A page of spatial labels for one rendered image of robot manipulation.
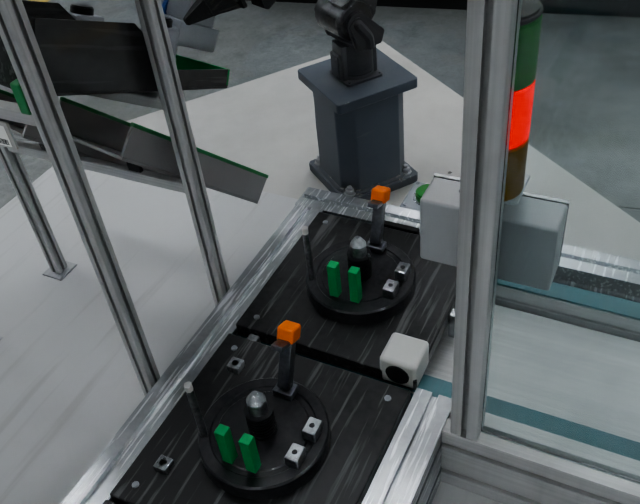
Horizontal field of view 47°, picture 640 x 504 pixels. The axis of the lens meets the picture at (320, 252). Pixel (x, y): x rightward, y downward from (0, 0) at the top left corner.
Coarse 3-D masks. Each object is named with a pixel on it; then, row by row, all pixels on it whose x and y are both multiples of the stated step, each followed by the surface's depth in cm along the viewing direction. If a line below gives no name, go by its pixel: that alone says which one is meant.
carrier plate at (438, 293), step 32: (320, 224) 106; (352, 224) 106; (288, 256) 102; (416, 256) 99; (288, 288) 97; (416, 288) 95; (448, 288) 94; (256, 320) 93; (288, 320) 93; (320, 320) 92; (384, 320) 91; (416, 320) 91; (448, 320) 92; (320, 352) 89; (352, 352) 88; (416, 384) 84
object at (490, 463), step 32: (448, 352) 93; (448, 384) 86; (448, 448) 81; (480, 448) 79; (512, 448) 77; (448, 480) 85; (480, 480) 82; (512, 480) 80; (544, 480) 77; (576, 480) 75; (608, 480) 74
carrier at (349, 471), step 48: (192, 384) 86; (240, 384) 83; (336, 384) 84; (384, 384) 84; (192, 432) 81; (240, 432) 78; (288, 432) 78; (336, 432) 80; (384, 432) 79; (144, 480) 77; (192, 480) 77; (240, 480) 74; (288, 480) 74; (336, 480) 75
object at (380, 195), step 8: (376, 192) 94; (384, 192) 93; (376, 200) 94; (384, 200) 94; (376, 208) 93; (384, 208) 95; (376, 216) 96; (384, 216) 96; (376, 224) 96; (376, 232) 96; (376, 240) 97
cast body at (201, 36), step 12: (180, 0) 93; (192, 0) 92; (168, 12) 94; (180, 12) 93; (180, 24) 92; (192, 24) 93; (204, 24) 95; (180, 36) 93; (192, 36) 94; (204, 36) 95; (216, 36) 97; (204, 48) 96
